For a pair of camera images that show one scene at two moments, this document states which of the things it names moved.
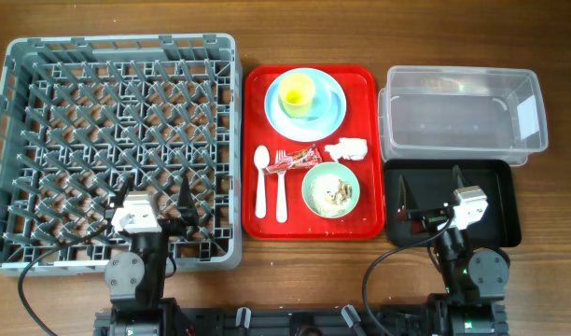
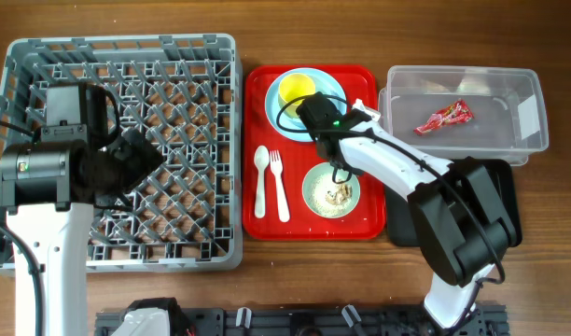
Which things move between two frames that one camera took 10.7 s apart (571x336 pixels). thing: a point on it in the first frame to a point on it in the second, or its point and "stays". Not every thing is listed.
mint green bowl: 330,189 stays
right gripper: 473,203 to 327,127
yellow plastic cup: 296,95 stays
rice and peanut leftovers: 330,195 stays
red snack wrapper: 305,158 to 459,111
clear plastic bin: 460,114 stays
